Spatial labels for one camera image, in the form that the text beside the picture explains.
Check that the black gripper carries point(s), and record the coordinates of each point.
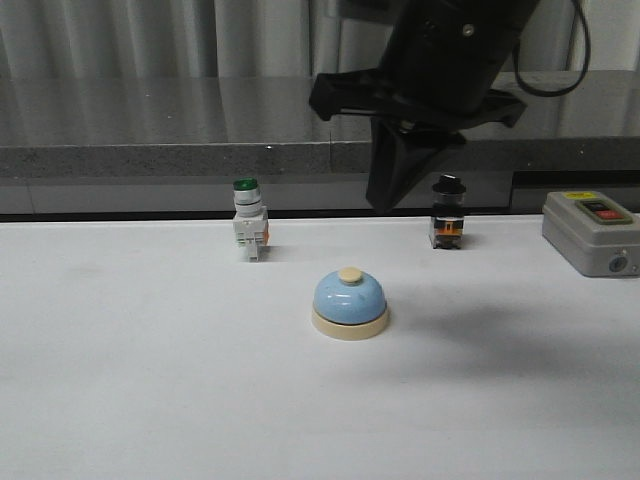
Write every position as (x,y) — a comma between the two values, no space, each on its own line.
(437,70)

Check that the blue call bell cream base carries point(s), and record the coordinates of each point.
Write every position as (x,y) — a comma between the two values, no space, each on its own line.
(349,304)

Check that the grey stone counter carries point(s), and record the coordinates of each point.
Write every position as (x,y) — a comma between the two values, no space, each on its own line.
(170,148)

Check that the grey curtain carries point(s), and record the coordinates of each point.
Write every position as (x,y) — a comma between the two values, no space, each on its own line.
(144,39)

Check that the black selector switch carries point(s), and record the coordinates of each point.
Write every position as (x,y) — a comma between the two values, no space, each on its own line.
(447,221)

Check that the green push button switch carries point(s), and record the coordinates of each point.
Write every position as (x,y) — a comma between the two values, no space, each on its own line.
(251,223)

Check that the grey on off switch box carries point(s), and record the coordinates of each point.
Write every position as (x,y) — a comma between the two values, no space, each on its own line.
(596,235)

